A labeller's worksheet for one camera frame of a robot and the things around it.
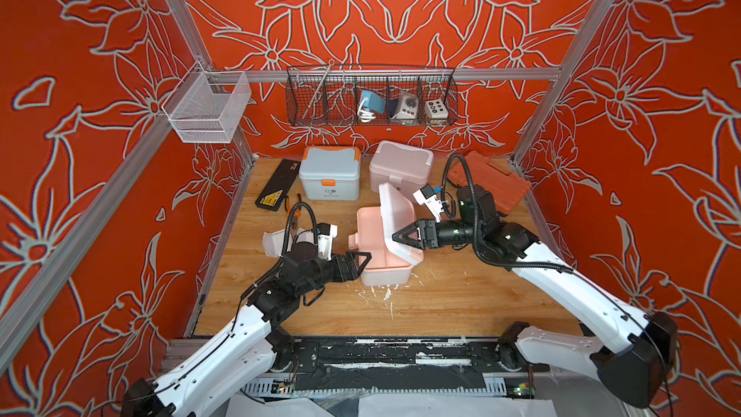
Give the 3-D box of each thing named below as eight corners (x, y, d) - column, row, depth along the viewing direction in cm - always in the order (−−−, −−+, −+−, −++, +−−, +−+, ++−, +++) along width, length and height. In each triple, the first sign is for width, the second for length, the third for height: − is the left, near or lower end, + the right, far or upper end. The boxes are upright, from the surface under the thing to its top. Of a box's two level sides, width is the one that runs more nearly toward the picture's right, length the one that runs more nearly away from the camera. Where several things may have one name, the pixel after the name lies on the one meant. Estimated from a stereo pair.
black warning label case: (256, 207, 106) (254, 203, 104) (283, 162, 121) (282, 158, 119) (276, 211, 105) (274, 207, 103) (301, 165, 120) (300, 161, 118)
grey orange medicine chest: (305, 202, 107) (298, 176, 96) (311, 172, 117) (304, 146, 106) (359, 202, 107) (358, 176, 96) (360, 172, 117) (359, 146, 105)
